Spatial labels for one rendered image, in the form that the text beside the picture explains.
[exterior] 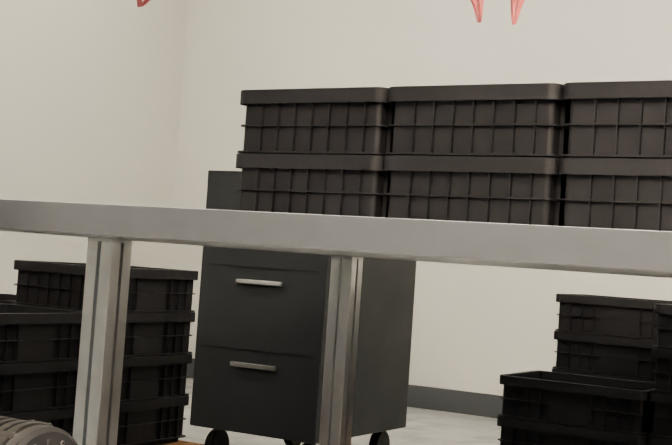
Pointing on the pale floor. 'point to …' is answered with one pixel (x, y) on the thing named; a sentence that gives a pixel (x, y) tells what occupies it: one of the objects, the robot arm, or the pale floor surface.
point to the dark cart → (292, 339)
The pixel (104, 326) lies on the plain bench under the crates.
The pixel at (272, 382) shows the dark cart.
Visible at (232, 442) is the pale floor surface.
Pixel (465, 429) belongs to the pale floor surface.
